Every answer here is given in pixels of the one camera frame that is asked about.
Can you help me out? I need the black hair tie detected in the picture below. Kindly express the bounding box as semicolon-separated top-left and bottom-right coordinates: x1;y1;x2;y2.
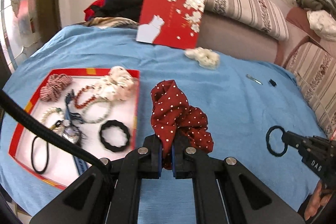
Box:
265;125;289;158

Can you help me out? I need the dark red polka dot scrunchie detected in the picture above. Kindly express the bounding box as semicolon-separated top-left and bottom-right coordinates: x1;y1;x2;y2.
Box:
150;80;214;170

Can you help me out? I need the blue striped strap wristwatch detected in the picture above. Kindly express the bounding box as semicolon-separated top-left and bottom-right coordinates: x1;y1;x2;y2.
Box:
60;89;88;176

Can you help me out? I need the right hand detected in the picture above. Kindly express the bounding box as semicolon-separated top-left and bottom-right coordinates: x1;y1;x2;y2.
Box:
303;180;333;221

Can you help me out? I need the black wavy scrunchie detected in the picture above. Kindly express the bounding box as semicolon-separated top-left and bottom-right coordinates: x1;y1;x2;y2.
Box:
98;120;131;153

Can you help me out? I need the blue bed blanket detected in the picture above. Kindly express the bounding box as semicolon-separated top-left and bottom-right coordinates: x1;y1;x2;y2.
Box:
1;25;324;223

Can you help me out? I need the small black hair clip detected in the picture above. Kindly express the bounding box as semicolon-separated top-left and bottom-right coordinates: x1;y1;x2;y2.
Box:
269;79;277;87

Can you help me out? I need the red tray box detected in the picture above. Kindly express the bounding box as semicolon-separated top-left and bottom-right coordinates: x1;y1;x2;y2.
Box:
9;68;140;190

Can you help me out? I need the striped floral side pillow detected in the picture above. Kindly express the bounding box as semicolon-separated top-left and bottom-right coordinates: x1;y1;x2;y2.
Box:
285;43;336;140

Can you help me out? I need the white patterned scrunchie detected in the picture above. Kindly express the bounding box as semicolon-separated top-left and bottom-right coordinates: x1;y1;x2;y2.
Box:
93;66;134;102

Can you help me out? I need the silver hair pin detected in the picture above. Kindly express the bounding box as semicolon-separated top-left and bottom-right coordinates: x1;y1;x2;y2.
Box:
245;74;263;85

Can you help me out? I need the cream fluffy scrunchie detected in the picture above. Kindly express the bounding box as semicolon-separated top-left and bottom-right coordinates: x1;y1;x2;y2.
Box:
185;47;220;69

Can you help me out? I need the long black elastic band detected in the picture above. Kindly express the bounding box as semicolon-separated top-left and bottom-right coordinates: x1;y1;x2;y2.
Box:
30;136;50;175

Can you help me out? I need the red white striped scrunchie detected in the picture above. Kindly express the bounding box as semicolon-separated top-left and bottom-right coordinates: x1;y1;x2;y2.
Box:
40;73;72;102

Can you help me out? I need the white floral cushion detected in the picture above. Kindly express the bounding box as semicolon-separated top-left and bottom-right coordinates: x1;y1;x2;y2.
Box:
307;10;336;42

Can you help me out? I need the pink brown headboard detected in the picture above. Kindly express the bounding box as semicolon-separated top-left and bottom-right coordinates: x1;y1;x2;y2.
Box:
197;7;335;67

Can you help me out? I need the grey green plush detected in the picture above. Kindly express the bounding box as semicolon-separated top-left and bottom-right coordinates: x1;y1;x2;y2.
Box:
295;0;335;14

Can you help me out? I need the red box lid with cat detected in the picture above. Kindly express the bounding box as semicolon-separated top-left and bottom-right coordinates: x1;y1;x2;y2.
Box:
136;0;205;50

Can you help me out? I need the dark clothes pile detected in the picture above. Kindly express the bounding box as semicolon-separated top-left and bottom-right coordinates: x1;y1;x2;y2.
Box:
80;0;143;28

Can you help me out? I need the pale green bead bracelet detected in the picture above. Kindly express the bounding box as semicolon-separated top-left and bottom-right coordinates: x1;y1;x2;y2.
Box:
81;98;113;124

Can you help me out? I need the red bead bracelet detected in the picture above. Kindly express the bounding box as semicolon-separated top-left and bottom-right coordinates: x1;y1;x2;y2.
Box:
73;85;99;110

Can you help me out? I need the black braided cable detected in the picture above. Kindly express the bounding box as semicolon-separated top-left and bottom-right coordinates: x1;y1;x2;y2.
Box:
0;89;112;183

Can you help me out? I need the white pearl bracelet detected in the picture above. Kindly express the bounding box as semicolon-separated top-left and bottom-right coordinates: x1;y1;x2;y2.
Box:
40;107;65;130

